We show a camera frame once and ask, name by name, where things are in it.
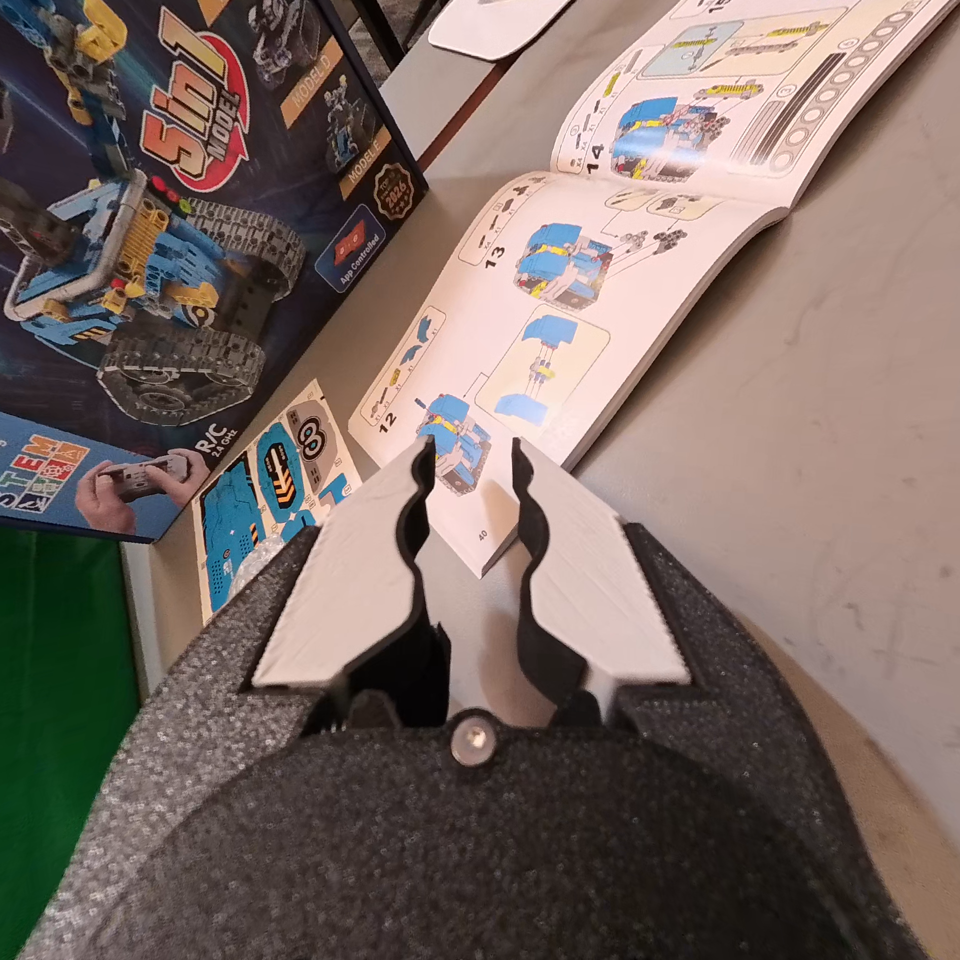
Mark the dark printed toy set box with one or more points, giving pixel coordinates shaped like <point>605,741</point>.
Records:
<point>187,262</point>

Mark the white book stand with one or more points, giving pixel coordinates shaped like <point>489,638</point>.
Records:
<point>487,30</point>

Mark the clear plastic bag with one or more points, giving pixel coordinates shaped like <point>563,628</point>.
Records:
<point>251,574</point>

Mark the blue sticker sheet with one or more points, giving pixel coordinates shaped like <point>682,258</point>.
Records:
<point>247,510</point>

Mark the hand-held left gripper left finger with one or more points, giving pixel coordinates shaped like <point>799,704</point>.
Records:
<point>345,592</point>

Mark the instruction booklet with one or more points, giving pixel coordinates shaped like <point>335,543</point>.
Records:
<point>637,262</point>

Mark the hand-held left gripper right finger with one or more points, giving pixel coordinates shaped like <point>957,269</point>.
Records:
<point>607,592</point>

